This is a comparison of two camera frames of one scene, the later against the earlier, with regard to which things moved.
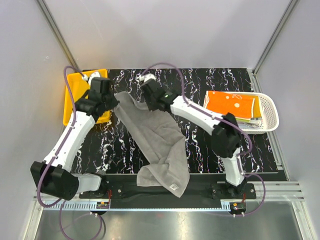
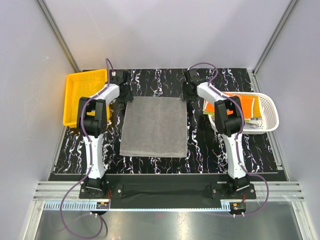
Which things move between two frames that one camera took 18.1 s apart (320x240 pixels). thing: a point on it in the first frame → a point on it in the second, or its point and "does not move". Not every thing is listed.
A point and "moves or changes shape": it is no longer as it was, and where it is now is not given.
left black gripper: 114,101 → 129,97
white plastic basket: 270,113 does not move
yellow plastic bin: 76,87 does not move
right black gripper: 150,108 → 190,99
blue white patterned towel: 254,123 does not move
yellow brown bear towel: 257,111 does not move
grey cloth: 168,165 moves or changes shape
